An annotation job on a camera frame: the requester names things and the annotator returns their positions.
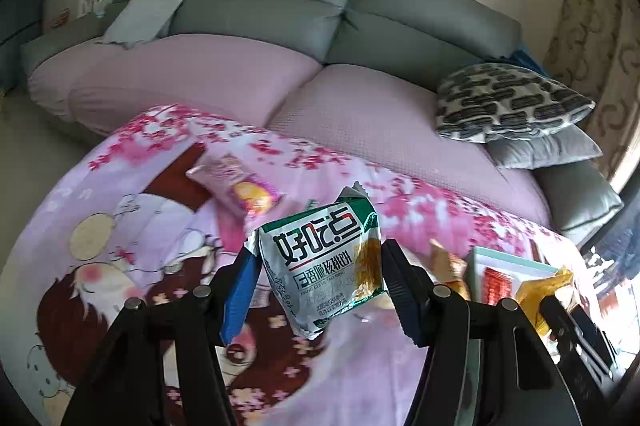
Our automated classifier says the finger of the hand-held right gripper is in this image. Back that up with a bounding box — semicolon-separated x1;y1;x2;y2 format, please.
570;306;617;379
540;296;583;362

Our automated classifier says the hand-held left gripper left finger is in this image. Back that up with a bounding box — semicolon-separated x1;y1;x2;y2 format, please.
60;246;261;426

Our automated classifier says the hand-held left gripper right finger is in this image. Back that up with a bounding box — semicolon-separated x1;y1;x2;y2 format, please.
381;238;581;426

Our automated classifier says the yellow snack packet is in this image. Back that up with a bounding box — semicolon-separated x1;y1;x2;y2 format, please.
515;266;573;337

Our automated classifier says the red patterned snack packet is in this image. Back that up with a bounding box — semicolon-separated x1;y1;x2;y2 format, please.
482;268;516;304

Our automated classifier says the green white cookie packet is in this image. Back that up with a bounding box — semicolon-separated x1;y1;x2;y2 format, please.
250;181;388;341

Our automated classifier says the pink cake roll packet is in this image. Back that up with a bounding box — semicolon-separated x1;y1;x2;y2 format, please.
186;153;283;217

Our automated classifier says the printed cartoon blanket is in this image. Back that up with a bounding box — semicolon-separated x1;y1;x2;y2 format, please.
0;103;601;426

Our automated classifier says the grey pillow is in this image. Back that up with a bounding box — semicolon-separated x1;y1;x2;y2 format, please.
487;123;603;170

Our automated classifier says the black white patterned pillow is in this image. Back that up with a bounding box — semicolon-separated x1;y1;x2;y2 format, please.
435;62;597;143

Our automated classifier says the pink sofa seat cover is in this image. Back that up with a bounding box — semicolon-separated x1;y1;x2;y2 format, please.
27;33;551;232

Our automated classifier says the patterned beige curtain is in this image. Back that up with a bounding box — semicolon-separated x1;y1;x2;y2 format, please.
542;0;636;187

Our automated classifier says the grey sofa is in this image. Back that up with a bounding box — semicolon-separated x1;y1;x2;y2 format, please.
20;0;626;247

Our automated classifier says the light grey cushion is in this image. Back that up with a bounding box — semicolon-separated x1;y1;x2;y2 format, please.
95;0;196;47

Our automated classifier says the teal cabinet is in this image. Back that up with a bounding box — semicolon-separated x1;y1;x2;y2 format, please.
0;0;48;94

